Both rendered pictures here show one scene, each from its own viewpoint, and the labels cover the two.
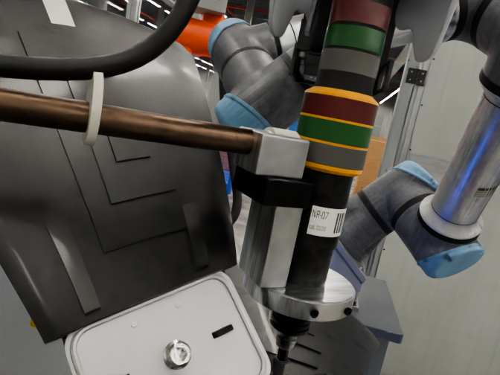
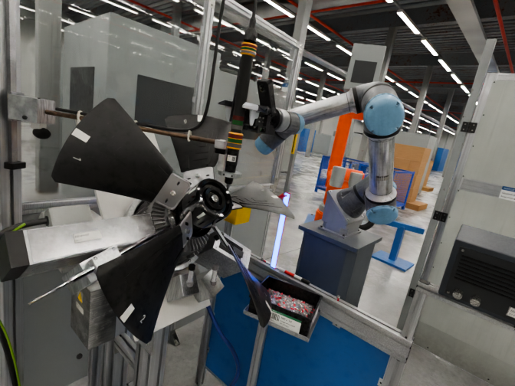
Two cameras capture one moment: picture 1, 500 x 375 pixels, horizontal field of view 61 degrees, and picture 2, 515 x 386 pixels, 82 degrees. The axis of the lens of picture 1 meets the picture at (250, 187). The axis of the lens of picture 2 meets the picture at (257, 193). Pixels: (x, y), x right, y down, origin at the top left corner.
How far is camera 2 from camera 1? 0.72 m
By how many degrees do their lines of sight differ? 30
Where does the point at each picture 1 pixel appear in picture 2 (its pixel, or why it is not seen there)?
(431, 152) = (480, 178)
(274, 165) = (218, 145)
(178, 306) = (201, 171)
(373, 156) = not seen: outside the picture
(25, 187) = (184, 149)
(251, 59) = not seen: hidden behind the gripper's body
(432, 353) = (479, 323)
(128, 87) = (208, 133)
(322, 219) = (229, 157)
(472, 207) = (378, 186)
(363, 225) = (351, 198)
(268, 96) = (265, 136)
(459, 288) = not seen: hidden behind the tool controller
